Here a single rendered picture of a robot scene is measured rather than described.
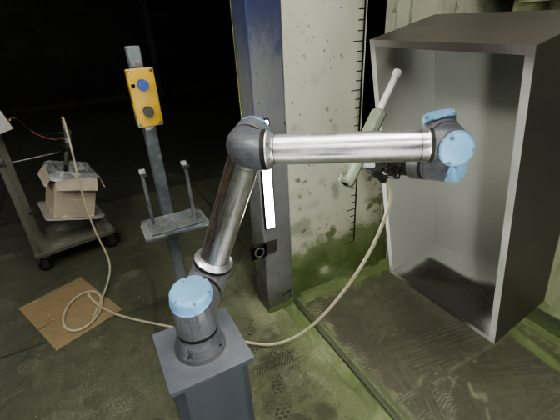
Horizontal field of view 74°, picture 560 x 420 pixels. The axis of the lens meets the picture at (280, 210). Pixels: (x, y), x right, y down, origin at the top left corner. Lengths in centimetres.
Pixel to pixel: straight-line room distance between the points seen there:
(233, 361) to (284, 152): 79
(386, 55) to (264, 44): 59
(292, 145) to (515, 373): 180
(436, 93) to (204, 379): 151
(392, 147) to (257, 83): 102
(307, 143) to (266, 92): 94
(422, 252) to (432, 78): 95
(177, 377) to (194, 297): 29
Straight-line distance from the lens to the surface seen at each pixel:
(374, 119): 143
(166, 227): 199
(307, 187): 220
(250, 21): 187
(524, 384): 239
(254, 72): 189
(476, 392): 226
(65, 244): 351
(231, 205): 126
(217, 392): 152
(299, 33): 199
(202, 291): 133
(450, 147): 104
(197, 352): 144
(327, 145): 101
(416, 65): 177
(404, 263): 220
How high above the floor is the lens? 173
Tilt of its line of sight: 27 degrees down
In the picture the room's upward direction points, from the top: 3 degrees counter-clockwise
